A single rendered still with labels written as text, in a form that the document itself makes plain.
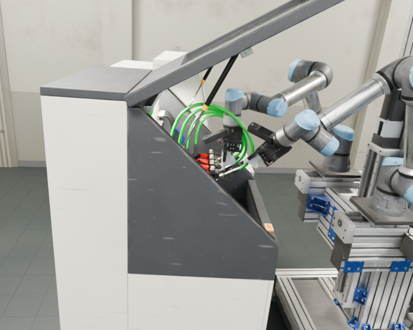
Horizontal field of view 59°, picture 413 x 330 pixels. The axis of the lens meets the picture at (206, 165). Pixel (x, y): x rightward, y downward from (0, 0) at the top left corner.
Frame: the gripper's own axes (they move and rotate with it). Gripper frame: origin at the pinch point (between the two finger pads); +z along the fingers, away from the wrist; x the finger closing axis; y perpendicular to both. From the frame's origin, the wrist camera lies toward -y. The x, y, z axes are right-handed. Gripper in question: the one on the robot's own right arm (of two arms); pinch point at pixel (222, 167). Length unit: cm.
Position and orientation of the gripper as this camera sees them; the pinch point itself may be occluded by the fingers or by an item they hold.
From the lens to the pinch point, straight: 165.7
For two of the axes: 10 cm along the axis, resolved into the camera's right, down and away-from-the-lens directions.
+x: -0.2, -3.5, 9.4
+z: -0.7, 9.3, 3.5
